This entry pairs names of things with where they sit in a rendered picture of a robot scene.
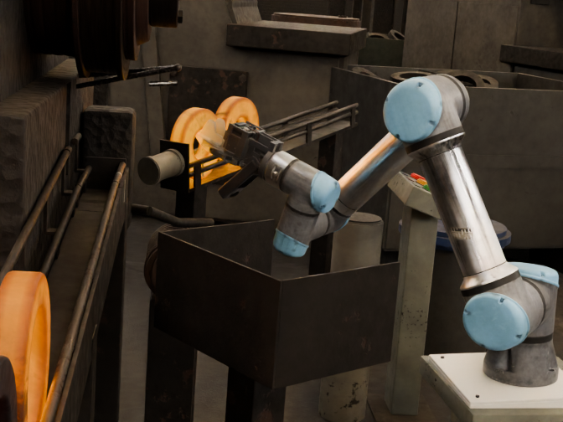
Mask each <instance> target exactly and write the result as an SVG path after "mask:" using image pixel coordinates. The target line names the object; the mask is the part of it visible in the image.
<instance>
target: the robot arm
mask: <svg viewBox="0 0 563 422"><path fill-rule="evenodd" d="M468 111H469V96H468V92H467V90H466V88H465V86H464V85H463V84H462V83H461V82H460V81H459V80H458V79H456V78H454V77H452V76H450V75H444V74H436V75H429V76H424V77H413V78H409V79H408V80H405V81H403V82H401V83H399V84H398V85H396V86H395V87H394V88H393V89H392V90H391V91H390V93H389V94H388V95H387V97H386V100H385V103H384V109H383V116H384V121H385V125H386V127H387V129H388V131H389V133H388V134H387V135H386V136H385V137H384V138H382V139H381V140H380V141H379V142H378V143H377V144H376V145H375V146H374V147H373V148H372V149H371V150H370V151H369V152H368V153H367V154H366V155H365V156H363V157H362V158H361V159H360V160H359V161H358V162H357V163H356V164H355V165H354V166H353V167H352V168H351V169H350V170H349V171H348V172H346V173H345V174H344V175H343V176H342V177H341V178H340V179H339V180H338V181H337V180H335V179H334V178H332V177H330V176H329V175H327V174H326V173H325V172H323V171H319V170H317V169H316V168H314V167H312V166H310V165H308V164H306V163H305V162H302V161H300V160H299V159H297V158H295V157H294V156H292V155H290V154H288V153H286V152H284V151H282V147H283V144H284V142H281V141H279V140H277V139H276V138H274V137H272V136H270V135H268V134H266V133H265V132H266V130H264V129H262V128H260V127H258V126H256V125H254V124H252V123H250V122H249V121H246V122H237V123H232V124H231V123H230V124H229V126H228V129H227V130H226V129H225V121H224V120H223V119H221V118H219V119H217V120H216V121H213V120H208V121H207V122H206V124H205V126H204V128H203V129H202V130H200V131H199V132H198V133H197V135H196V136H195V137H196V138H197V140H198V141H199V143H200V144H201V146H202V147H203V148H204V149H205V150H207V151H208V152H210V153H211V154H213V155H215V156H217V157H219V158H221V159H222V160H223V161H225V162H227V163H229V164H232V165H234V166H240V168H242V169H241V170H240V171H239V172H238V173H236V175H234V176H233V177H232V178H231V179H230V180H229V181H228V182H226V183H225V184H224V185H223V186H222V187H221V188H220V189H219V190H218V193H219V194H220V196H221V197H222V199H225V198H233V197H235V196H237V195H238V193H239V192H240V191H242V190H243V189H244V188H245V187H246V186H248V185H249V184H250V183H251V182H252V181H254V180H255V179H256V178H257V177H258V176H259V178H261V179H263V180H265V181H266V182H267V183H269V184H270V185H272V186H274V187H275V188H278V189H280V190H282V191H283V192H284V193H286V194H288V197H287V201H286V204H285V207H284V209H283V211H282V214H281V218H280V221H279V224H278V226H277V228H276V233H275V236H274V240H273V245H274V247H275V248H276V250H278V251H279V252H281V253H282V254H284V255H287V256H291V257H301V256H303V255H305V253H306V250H307V248H308V247H309V242H310V241H311V240H314V239H317V238H319V237H321V236H324V235H325V234H329V233H332V232H336V231H338V230H340V229H341V228H342V227H343V226H345V225H346V224H347V223H348V221H349V218H350V216H351V215H352V214H354V213H355V212H356V211H357V210H358V209H359V208H360V207H362V206H363V205H364V204H365V203H366V202H367V201H368V200H369V199H370V198H372V197H373V196H374V195H375V194H376V193H377V192H378V191H379V190H380V189H381V188H383V187H384V186H385V185H386V184H387V183H388V182H389V181H390V180H391V179H392V178H393V177H394V176H395V175H396V174H397V173H398V172H399V171H400V170H402V169H403V168H404V167H405V166H406V165H407V164H408V163H409V162H411V161H412V160H413V159H416V160H417V161H418V162H419V163H420V165H421V169H422V171H423V173H424V176H425V178H426V182H427V184H428V187H429V189H430V191H431V195H432V197H433V199H434V202H435V204H436V207H437V210H438V213H439V214H440V217H441V219H442V222H443V225H444V228H445V230H446V232H447V236H448V238H449V240H450V243H451V245H452V248H453V251H454V253H455V256H456V258H457V262H458V264H459V266H460V268H461V271H462V274H463V277H464V278H463V282H462V284H461V287H460V290H461V293H462V296H463V299H464V301H465V303H466V306H465V308H464V312H463V315H462V320H463V325H464V327H465V330H466V332H467V334H468V336H470V338H471V339H472V340H473V341H475V343H476V344H478V345H479V346H482V347H484V348H486V349H488V350H487V352H486V354H485V357H484V359H483V372H484V373H485V374H486V375H487V376H488V377H489V378H491V379H493V380H495V381H497V382H500V383H504V384H507V385H512V386H517V387H526V388H537V387H544V386H548V385H551V384H553V383H555V382H556V381H557V379H558V374H559V365H558V362H557V358H556V355H555V349H554V344H553V333H554V325H555V309H556V300H557V291H558V288H559V285H558V279H559V276H558V273H557V272H556V271H555V270H553V269H551V268H549V267H546V266H543V265H535V264H529V263H521V262H507V261H506V259H505V257H504V253H503V251H502V249H501V246H500V244H499V242H498V238H497V236H496V234H495V232H494V229H493V226H492V223H491V221H490V218H489V216H488V212H487V210H486V208H485V206H484V203H483V200H482V198H481V195H480V192H479V191H478V187H477V184H476V183H475V180H474V177H473V174H472V172H471V169H470V167H469V165H468V163H467V159H466V157H465V154H464V152H463V149H462V146H461V144H462V139H463V138H464V136H465V132H464V130H463V128H462V123H463V121H464V120H465V118H466V116H467V114H468ZM256 128H258V129H260V130H258V129H256Z"/></svg>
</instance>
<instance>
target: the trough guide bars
mask: <svg viewBox="0 0 563 422"><path fill-rule="evenodd" d="M337 104H338V101H337V100H335V101H332V102H329V103H327V104H325V105H321V106H318V107H315V108H312V109H310V110H307V111H303V112H300V113H298V114H296V115H293V116H289V117H286V118H283V119H280V120H278V121H273V122H272V123H269V124H266V125H264V126H259V127H260V128H262V129H264V130H266V129H269V128H272V127H274V126H278V125H281V124H282V126H281V127H279V128H277V129H274V130H271V131H268V132H265V133H266V134H268V135H270V136H272V137H277V136H280V135H281V138H279V139H277V140H279V141H281V142H286V141H288V140H291V139H293V138H295V137H298V136H301V135H304V134H306V143H307V146H309V145H311V144H312V131H315V130H317V129H319V128H322V127H325V126H328V125H330V124H333V123H335V122H337V121H341V120H343V119H346V118H349V117H350V125H351V128H353V127H355V115H357V114H358V113H359V112H358V111H357V110H356V107H358V106H359V104H358V103H355V104H352V105H348V106H345V107H344V108H341V109H339V108H338V107H335V108H333V106H335V105H337ZM326 108H328V110H327V111H324V112H321V113H319V114H316V115H314V116H309V117H307V118H305V119H302V120H300V121H295V122H293V123H291V124H288V122H289V121H292V120H295V119H297V118H300V117H303V116H306V115H309V114H312V113H314V112H317V111H320V110H323V109H326ZM349 110H350V112H349V113H347V114H344V115H342V116H338V117H335V118H333V116H336V115H337V114H340V113H343V112H345V111H349ZM324 119H327V121H325V122H322V123H320V124H317V125H315V126H312V124H313V123H315V122H318V121H321V120H324ZM304 126H305V127H306V129H304V130H301V131H298V132H295V133H292V134H291V135H287V133H288V132H290V131H295V130H296V129H299V128H302V127H304ZM217 158H219V157H217V156H215V155H210V156H207V157H204V158H201V159H199V160H197V161H194V162H190V163H189V168H192V167H193V168H194V170H193V171H191V172H189V177H190V178H191V177H194V187H195V191H196V190H198V189H201V173H203V172H207V171H209V170H211V169H214V168H217V167H220V166H222V165H225V164H227V162H225V161H223V160H220V161H218V162H214V163H212V164H209V165H207V166H205V167H201V164H204V163H206V162H210V161H213V160H214V159H217Z"/></svg>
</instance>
